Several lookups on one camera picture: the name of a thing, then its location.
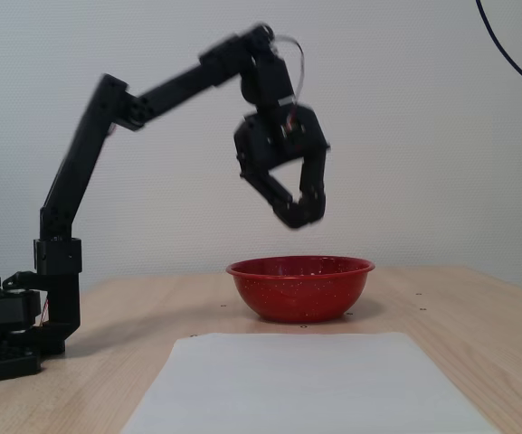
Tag red speckled bowl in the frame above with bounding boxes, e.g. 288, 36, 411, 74
225, 255, 376, 325

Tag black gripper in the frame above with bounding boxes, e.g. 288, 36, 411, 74
233, 104, 332, 231

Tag white paper sheet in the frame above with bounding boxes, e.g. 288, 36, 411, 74
119, 332, 501, 434

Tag dark blue cable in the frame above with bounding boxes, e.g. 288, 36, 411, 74
474, 0, 522, 97

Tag thin red base wires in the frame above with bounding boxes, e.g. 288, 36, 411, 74
37, 296, 52, 327

